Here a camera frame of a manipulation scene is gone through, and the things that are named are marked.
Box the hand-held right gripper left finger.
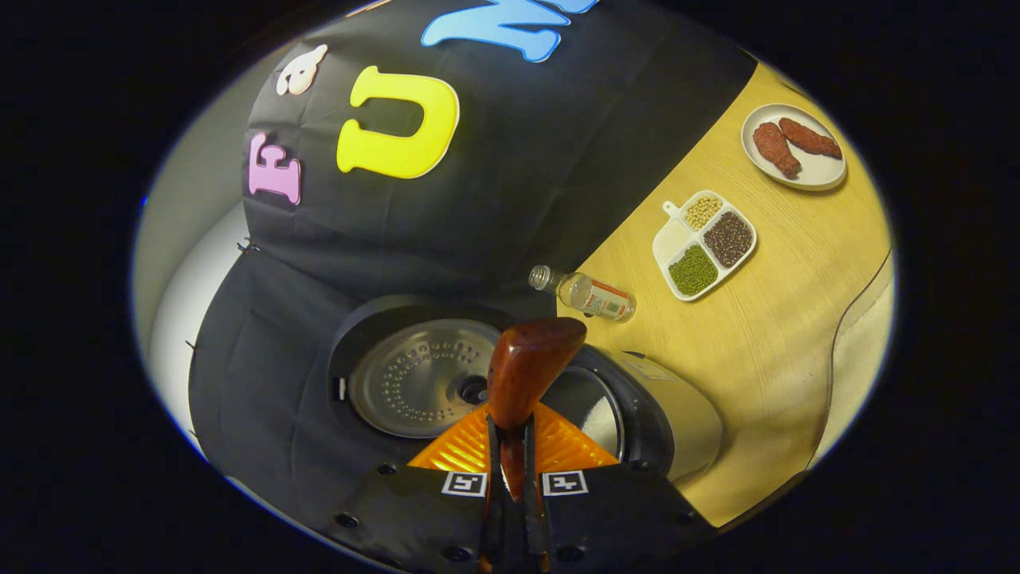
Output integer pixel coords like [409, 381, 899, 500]
[331, 403, 507, 574]

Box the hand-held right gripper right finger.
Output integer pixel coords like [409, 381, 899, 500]
[522, 403, 718, 574]

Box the brown wooden spoon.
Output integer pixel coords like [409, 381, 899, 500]
[486, 317, 588, 503]

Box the dark grey rice cooker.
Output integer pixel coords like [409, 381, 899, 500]
[328, 295, 724, 487]

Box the small clear glass bottle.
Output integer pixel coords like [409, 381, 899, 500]
[528, 265, 638, 323]

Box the pile of green beans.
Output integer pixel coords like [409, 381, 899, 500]
[668, 244, 720, 297]

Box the white divided bean dish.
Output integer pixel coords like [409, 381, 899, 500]
[652, 190, 758, 302]

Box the pile of dark red beans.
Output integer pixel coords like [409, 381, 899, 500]
[703, 211, 754, 268]

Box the pile of yellow soybeans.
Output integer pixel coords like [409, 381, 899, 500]
[684, 195, 724, 230]

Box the black backdrop cloth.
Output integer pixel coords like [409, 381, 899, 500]
[187, 0, 758, 551]

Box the brown fried meat piece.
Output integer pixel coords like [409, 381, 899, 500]
[752, 121, 802, 179]
[779, 117, 843, 159]

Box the round white plate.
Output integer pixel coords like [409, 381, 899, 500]
[741, 104, 848, 192]

